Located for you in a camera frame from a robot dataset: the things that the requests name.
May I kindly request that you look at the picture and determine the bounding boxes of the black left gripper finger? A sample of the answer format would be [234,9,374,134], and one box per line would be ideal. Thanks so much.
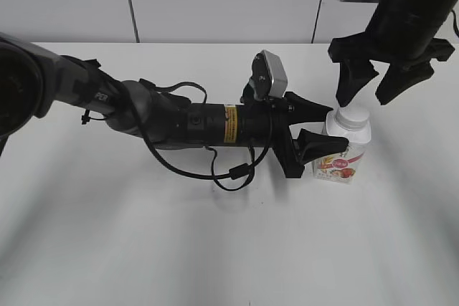
[285,92,333,127]
[296,129,349,165]

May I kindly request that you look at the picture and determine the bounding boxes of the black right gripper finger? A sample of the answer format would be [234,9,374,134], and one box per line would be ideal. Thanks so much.
[336,59,379,107]
[375,62,434,105]

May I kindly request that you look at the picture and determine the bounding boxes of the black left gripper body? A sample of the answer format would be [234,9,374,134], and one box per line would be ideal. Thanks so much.
[241,85,305,178]

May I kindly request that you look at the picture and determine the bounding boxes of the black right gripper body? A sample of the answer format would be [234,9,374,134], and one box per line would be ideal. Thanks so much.
[328,32,454,69]

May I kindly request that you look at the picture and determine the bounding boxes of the white screw cap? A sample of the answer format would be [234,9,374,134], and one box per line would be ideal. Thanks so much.
[335,105,370,131]

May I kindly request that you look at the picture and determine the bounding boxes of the white yili yogurt bottle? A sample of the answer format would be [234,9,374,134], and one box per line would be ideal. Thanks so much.
[313,115,372,184]

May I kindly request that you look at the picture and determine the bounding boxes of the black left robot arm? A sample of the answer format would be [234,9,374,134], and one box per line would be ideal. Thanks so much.
[1,34,349,178]

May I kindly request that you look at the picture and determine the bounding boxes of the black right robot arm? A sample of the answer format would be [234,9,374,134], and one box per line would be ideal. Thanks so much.
[328,0,458,107]

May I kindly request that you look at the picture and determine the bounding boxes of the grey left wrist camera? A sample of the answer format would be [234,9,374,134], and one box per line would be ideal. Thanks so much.
[249,49,288,101]

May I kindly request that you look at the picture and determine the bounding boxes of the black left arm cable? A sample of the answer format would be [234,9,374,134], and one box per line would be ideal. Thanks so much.
[80,82,268,191]

